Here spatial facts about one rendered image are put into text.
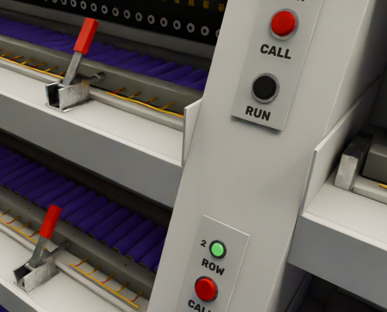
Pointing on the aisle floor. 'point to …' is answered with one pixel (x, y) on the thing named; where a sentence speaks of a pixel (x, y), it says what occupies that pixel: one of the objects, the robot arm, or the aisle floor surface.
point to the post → (269, 148)
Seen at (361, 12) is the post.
